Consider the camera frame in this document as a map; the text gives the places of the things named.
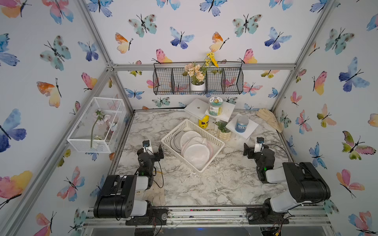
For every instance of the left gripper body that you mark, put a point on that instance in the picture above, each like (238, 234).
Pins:
(156, 155)

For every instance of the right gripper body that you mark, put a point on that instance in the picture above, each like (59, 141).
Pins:
(250, 153)

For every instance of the white mesh laundry bag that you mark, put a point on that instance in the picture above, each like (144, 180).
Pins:
(197, 152)

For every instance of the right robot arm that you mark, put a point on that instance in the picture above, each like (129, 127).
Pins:
(305, 186)

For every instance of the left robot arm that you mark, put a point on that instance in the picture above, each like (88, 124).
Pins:
(117, 196)

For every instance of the blue label jar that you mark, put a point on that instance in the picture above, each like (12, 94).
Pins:
(241, 124)

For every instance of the white tiered shelf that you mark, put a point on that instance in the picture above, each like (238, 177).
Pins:
(199, 109)

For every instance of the small green potted plant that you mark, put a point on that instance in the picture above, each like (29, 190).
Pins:
(223, 133)

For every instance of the white plastic basket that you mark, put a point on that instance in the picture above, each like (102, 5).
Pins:
(186, 125)

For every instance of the pink artificial flower stem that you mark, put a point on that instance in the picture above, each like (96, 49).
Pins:
(100, 118)

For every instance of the green label jar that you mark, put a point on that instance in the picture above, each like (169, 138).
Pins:
(215, 105)

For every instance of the white flower pot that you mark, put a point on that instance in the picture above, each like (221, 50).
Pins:
(201, 86)

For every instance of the artificial flower bouquet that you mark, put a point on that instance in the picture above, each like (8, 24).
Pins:
(197, 71)

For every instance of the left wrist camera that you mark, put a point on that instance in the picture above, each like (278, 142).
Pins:
(147, 145)

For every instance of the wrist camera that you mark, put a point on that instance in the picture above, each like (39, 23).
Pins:
(147, 145)
(259, 144)

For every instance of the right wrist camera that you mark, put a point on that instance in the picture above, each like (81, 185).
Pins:
(259, 144)

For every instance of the white mesh wall box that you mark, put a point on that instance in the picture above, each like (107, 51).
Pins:
(98, 126)

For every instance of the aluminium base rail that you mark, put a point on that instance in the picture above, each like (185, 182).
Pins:
(218, 216)

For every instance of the black wire wall basket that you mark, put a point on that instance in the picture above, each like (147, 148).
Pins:
(228, 78)

